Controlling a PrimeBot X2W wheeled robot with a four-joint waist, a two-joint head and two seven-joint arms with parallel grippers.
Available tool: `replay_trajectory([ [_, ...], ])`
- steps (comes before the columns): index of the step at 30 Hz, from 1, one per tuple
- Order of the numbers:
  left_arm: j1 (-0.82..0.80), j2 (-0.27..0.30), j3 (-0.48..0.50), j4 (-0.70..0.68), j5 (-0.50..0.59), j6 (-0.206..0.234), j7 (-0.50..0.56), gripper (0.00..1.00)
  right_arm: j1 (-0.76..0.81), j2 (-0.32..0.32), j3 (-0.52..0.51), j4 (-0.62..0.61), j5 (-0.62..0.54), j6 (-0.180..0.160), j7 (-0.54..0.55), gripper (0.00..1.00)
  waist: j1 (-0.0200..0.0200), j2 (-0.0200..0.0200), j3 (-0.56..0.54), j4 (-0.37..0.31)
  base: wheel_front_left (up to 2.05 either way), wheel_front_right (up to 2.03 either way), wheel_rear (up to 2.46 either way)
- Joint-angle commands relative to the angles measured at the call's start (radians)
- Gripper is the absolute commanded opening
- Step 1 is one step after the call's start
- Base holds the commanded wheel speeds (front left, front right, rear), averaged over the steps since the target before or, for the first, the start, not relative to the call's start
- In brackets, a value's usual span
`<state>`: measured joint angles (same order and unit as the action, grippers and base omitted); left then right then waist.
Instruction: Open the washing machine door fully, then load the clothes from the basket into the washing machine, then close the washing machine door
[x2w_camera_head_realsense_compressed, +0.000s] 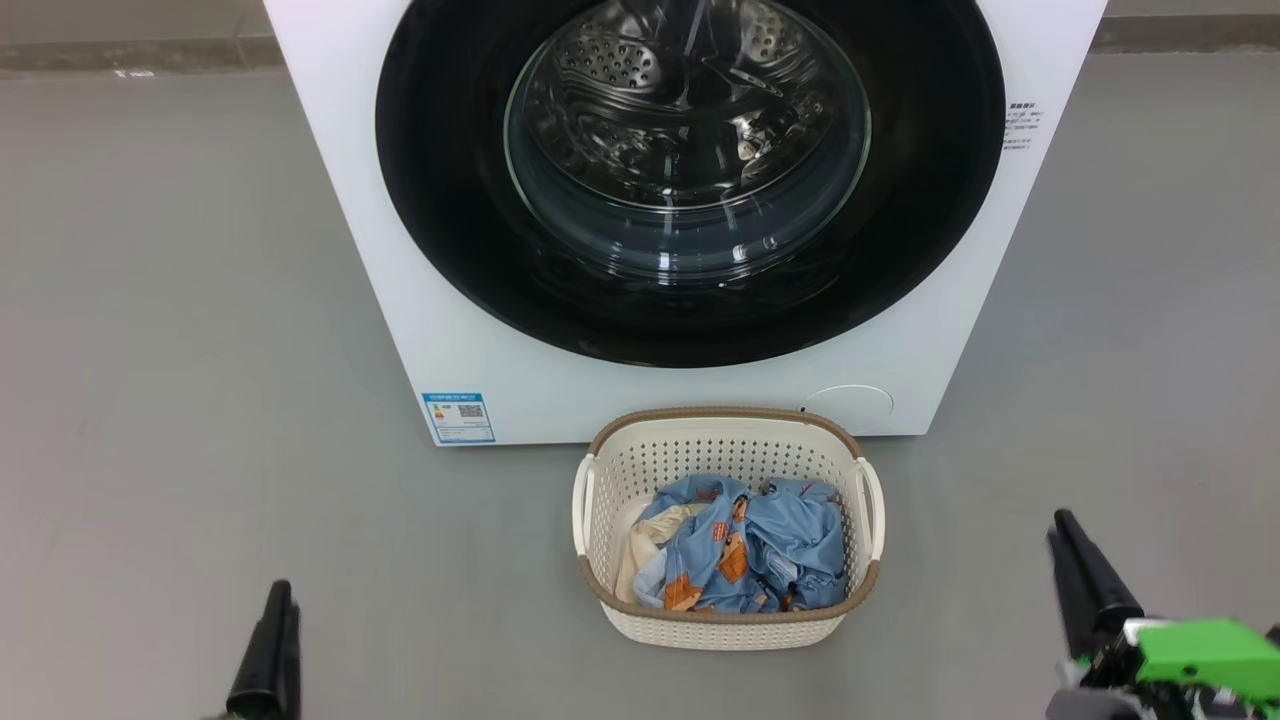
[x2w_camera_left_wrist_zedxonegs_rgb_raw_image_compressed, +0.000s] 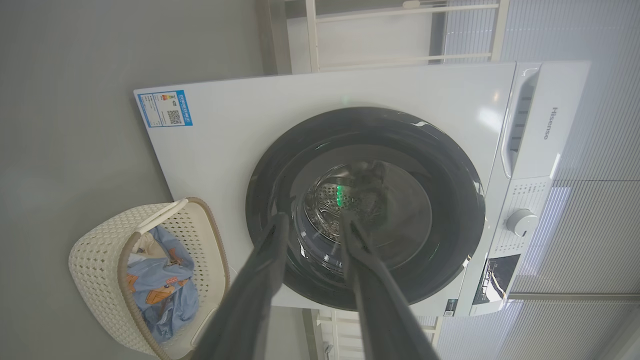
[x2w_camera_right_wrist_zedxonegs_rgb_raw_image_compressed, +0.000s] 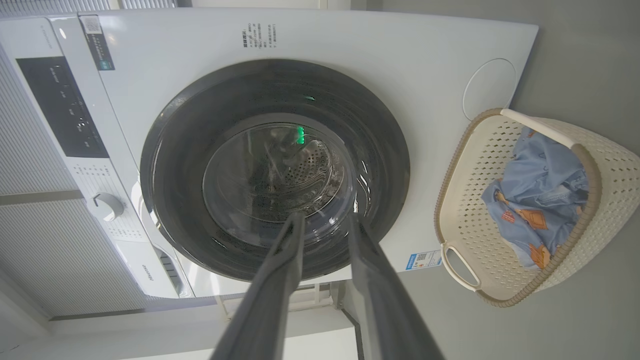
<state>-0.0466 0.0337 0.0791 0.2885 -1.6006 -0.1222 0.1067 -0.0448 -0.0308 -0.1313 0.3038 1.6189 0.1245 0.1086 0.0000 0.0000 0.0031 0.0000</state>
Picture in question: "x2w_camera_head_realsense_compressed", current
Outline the blue energy label sticker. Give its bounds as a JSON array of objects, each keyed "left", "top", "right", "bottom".
[{"left": 421, "top": 392, "right": 497, "bottom": 445}]

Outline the white front-load washing machine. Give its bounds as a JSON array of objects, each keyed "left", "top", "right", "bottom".
[{"left": 262, "top": 0, "right": 1109, "bottom": 447}]

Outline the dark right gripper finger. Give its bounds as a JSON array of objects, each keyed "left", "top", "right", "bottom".
[
  {"left": 1053, "top": 508, "right": 1145, "bottom": 635},
  {"left": 1046, "top": 530, "right": 1081, "bottom": 663}
]

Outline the round drain filter cover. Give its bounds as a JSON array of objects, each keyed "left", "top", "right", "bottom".
[{"left": 800, "top": 385, "right": 896, "bottom": 436}]

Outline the stainless steel washing machine drum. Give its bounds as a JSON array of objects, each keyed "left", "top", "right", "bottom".
[{"left": 505, "top": 0, "right": 873, "bottom": 281}]

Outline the cream beige garment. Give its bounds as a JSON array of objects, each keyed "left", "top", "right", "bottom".
[{"left": 613, "top": 500, "right": 711, "bottom": 606}]

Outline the blue patterned garment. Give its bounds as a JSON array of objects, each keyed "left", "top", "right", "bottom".
[{"left": 633, "top": 474, "right": 849, "bottom": 614}]

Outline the cream perforated laundry basket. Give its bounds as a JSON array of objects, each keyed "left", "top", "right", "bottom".
[{"left": 571, "top": 407, "right": 886, "bottom": 652}]

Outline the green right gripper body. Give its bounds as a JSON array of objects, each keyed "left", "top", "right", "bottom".
[{"left": 1050, "top": 616, "right": 1280, "bottom": 720}]

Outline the black round glass washer door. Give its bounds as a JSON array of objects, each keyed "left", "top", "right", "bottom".
[{"left": 375, "top": 0, "right": 1007, "bottom": 369}]

